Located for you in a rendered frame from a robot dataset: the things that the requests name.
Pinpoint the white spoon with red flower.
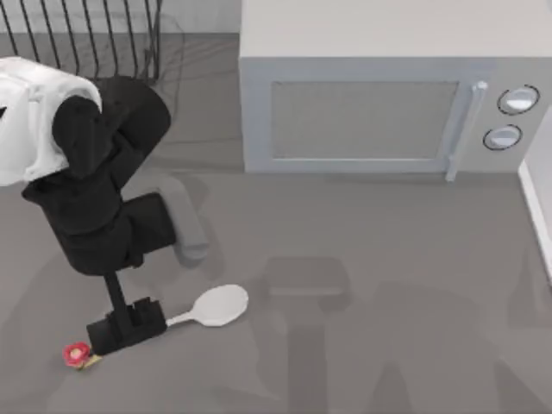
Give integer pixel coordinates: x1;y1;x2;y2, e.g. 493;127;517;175
62;283;250;373

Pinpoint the microwave oven door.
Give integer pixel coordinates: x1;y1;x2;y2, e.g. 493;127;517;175
242;60;493;174

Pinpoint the pale microwave oven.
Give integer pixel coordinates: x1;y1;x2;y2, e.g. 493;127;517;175
238;0;552;183

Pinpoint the microwave knob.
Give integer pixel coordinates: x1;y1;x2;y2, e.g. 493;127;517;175
481;123;524;152
496;84;542;116

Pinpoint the black wire rack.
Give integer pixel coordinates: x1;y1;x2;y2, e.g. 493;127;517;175
0;0;166;84

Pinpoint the microwave door handle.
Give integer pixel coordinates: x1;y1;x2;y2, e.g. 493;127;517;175
443;79;491;183

